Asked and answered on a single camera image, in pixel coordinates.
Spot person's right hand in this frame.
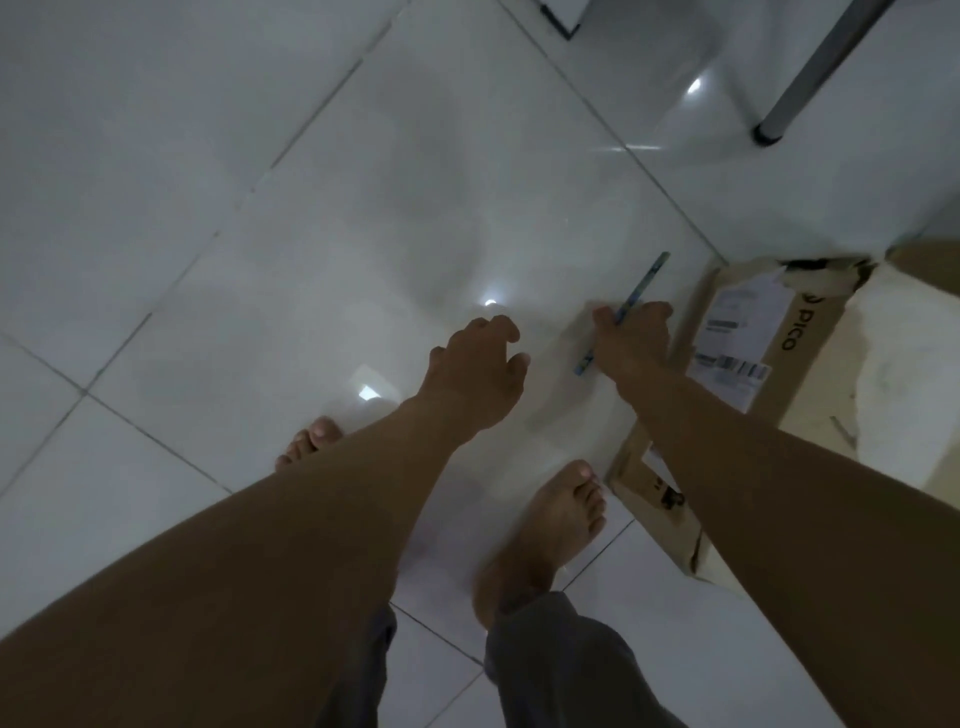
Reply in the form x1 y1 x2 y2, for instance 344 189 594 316
590 301 675 384

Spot person's left hand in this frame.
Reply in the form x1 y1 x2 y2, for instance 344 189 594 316
416 314 532 444

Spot lone dark blue pencil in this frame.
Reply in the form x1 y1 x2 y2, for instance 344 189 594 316
573 251 671 378

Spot beige cardboard box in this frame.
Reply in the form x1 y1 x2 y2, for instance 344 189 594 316
607 239 960 594

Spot person's right forearm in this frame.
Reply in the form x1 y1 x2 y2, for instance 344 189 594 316
614 367 960 728

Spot person's left forearm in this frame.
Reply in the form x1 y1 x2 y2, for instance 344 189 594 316
0 397 466 728

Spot person's left foot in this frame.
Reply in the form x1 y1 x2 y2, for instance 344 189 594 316
273 416 346 474

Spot person's grey trousers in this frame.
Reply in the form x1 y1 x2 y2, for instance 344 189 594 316
314 592 691 728

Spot grey metal leg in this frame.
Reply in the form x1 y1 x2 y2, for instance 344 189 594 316
753 0 898 148

